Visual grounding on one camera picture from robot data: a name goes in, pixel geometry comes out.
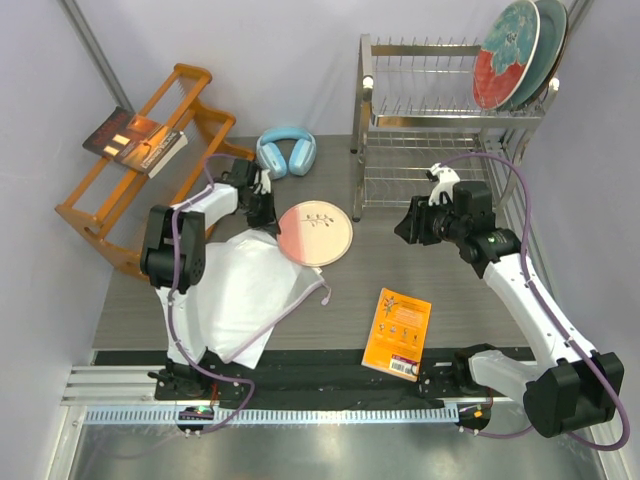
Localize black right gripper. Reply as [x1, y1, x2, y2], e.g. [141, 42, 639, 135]
[394, 193, 467, 246]

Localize pink and cream plate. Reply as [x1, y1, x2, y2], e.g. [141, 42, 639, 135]
[277, 200, 353, 267]

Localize red and teal plate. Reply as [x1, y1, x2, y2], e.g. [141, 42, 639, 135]
[472, 1, 540, 110]

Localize dark teal floral plate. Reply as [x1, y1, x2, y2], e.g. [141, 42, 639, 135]
[544, 2, 572, 96]

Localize light teal plate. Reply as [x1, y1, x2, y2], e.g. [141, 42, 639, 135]
[505, 0, 569, 111]

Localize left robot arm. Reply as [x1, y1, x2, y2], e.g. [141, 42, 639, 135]
[140, 158, 280, 399]

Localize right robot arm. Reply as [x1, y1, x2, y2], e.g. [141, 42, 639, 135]
[394, 181, 624, 438]

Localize stainless steel dish rack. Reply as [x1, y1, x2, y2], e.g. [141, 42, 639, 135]
[350, 34, 559, 221]

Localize orange wooden rack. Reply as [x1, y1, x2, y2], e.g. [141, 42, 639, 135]
[55, 63, 255, 282]

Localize light blue headphones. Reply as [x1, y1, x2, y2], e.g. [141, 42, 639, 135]
[256, 127, 317, 180]

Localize clear zip pouch purple trim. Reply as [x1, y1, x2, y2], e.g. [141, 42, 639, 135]
[196, 230, 328, 369]

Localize orange paperback book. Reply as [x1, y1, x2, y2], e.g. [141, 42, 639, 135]
[361, 288, 432, 382]

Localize dark paperback book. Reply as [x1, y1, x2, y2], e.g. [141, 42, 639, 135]
[82, 107, 188, 178]

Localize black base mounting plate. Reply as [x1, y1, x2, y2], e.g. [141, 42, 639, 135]
[147, 362, 512, 402]

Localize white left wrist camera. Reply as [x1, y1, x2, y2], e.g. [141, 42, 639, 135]
[253, 169, 272, 195]

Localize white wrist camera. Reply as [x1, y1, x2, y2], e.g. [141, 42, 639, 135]
[253, 169, 272, 195]
[426, 163, 460, 206]

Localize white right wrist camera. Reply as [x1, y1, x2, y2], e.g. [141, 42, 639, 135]
[426, 163, 460, 206]

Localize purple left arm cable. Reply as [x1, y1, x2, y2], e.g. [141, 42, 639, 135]
[167, 152, 259, 434]

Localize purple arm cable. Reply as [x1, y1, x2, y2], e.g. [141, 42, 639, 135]
[167, 152, 259, 434]
[439, 151, 630, 451]

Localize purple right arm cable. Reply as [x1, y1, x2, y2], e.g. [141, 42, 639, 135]
[439, 151, 630, 451]

